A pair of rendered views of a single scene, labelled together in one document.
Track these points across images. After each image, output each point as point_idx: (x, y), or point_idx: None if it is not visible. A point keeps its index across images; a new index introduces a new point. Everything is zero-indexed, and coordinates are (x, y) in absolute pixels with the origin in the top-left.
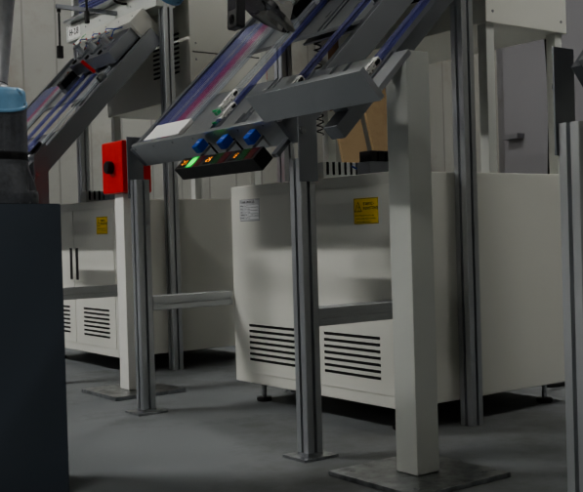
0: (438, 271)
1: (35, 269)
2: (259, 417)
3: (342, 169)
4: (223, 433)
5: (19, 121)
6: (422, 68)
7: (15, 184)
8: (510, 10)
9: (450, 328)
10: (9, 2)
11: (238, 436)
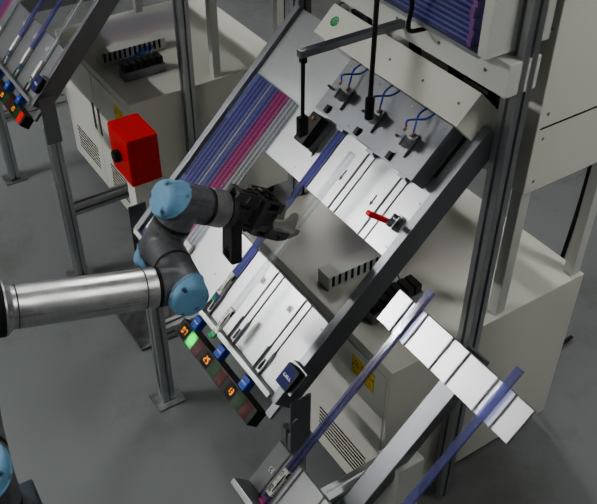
0: None
1: None
2: (262, 433)
3: (348, 275)
4: (228, 488)
5: (6, 497)
6: (415, 474)
7: None
8: (555, 168)
9: (431, 442)
10: None
11: (240, 501)
